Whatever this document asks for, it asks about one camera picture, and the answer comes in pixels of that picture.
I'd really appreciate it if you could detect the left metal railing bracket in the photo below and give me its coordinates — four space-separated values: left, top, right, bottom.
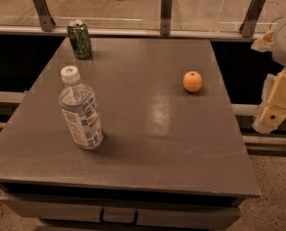
33 0 56 32

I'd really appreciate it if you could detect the right metal railing bracket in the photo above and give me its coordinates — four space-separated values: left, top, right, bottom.
239 0 266 38

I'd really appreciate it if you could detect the green soda can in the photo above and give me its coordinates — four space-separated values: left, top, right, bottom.
67 20 91 59

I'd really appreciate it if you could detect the grey drawer with handle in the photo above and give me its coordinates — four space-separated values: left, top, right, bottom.
0 192 241 231

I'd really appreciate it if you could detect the middle metal railing bracket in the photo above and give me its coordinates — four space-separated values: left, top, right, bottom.
160 0 172 36

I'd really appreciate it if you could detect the metal railing bracket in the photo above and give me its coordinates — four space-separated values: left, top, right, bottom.
239 0 266 38
160 0 172 36
33 0 56 32

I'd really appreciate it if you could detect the clear plastic water bottle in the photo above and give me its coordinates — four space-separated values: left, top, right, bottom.
59 65 104 150

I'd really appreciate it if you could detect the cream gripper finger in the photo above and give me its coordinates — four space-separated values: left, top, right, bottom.
251 28 275 53
252 67 286 134

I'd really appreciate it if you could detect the horizontal metal railing bar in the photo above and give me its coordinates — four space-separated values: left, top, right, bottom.
0 24 263 42

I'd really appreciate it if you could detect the orange fruit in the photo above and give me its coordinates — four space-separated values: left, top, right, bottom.
182 71 203 92

